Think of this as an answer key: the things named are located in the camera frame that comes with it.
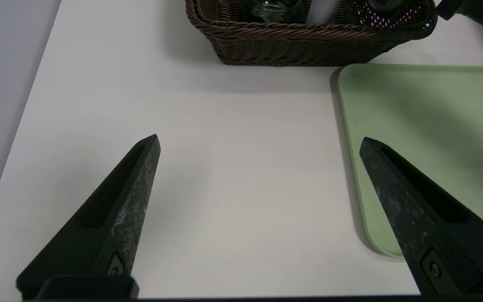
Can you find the white lotion bottle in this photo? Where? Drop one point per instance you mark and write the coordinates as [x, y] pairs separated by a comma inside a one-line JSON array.
[[323, 9]]

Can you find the dark brown wicker basket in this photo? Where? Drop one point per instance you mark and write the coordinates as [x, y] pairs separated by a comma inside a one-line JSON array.
[[300, 42]]

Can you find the light green plastic tray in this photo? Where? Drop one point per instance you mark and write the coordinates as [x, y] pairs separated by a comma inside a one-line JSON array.
[[434, 126]]

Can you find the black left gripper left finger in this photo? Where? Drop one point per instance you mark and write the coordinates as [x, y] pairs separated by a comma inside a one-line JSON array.
[[111, 226]]

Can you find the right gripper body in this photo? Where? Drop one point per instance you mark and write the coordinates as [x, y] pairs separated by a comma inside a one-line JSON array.
[[480, 14]]

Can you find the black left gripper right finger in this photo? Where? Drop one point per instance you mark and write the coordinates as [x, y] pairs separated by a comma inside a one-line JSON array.
[[442, 235]]

